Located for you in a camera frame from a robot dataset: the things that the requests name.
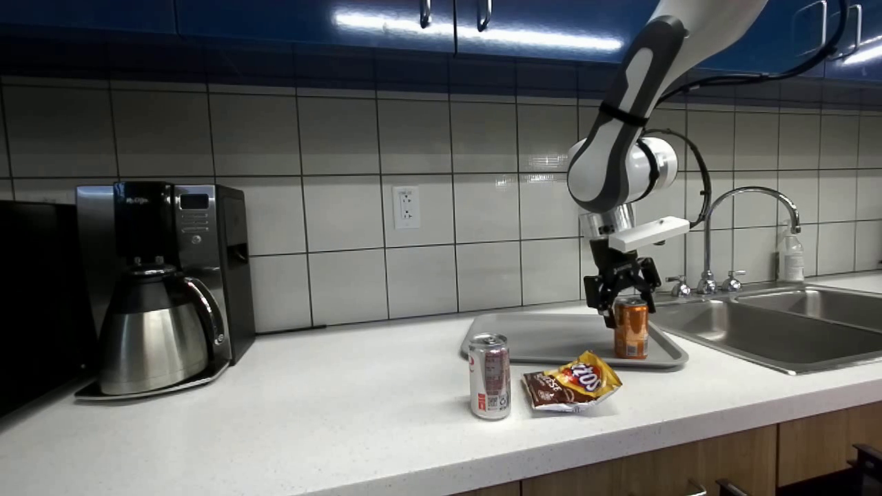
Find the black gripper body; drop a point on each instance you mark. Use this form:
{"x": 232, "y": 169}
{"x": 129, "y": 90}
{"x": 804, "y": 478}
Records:
{"x": 617, "y": 272}

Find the black box corner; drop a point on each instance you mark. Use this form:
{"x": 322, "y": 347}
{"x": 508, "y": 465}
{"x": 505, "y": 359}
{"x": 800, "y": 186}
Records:
{"x": 868, "y": 471}

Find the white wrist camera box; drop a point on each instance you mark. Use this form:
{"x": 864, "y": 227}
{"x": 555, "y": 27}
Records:
{"x": 650, "y": 232}

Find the orange soda can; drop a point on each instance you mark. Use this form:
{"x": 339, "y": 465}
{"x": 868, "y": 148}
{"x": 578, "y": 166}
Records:
{"x": 632, "y": 332}

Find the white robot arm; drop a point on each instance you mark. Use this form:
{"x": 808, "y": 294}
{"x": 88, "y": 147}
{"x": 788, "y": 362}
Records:
{"x": 607, "y": 166}

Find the stainless steel sink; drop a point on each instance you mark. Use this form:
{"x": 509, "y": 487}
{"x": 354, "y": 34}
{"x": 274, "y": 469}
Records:
{"x": 781, "y": 334}

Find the black steel coffee maker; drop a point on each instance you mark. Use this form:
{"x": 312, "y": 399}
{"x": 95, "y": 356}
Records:
{"x": 216, "y": 228}

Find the glossy blue wall cabinets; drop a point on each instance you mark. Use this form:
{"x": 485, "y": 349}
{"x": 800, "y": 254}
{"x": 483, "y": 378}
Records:
{"x": 230, "y": 17}

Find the clear soap bottle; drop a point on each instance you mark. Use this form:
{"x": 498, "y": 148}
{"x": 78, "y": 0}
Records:
{"x": 788, "y": 261}

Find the silver soda can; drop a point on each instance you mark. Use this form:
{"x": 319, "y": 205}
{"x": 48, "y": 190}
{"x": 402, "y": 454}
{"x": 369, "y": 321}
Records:
{"x": 489, "y": 378}

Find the wooden base cabinets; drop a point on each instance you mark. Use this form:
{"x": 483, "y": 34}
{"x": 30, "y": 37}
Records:
{"x": 661, "y": 469}

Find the stainless steel carafe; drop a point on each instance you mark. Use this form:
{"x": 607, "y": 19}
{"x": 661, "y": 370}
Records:
{"x": 151, "y": 340}

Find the chrome gooseneck faucet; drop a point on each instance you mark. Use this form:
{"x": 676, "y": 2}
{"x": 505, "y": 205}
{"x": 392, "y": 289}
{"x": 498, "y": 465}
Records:
{"x": 781, "y": 198}

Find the white tray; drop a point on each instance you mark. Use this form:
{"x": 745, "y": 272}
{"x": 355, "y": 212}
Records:
{"x": 541, "y": 334}

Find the white wall outlet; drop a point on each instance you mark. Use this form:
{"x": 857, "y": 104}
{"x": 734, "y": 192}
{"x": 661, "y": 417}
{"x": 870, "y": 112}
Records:
{"x": 406, "y": 208}

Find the black microwave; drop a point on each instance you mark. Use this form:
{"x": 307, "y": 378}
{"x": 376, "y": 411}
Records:
{"x": 37, "y": 303}

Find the yellow brown chips bag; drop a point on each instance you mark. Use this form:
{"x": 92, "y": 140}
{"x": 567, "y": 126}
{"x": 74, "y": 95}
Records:
{"x": 578, "y": 378}

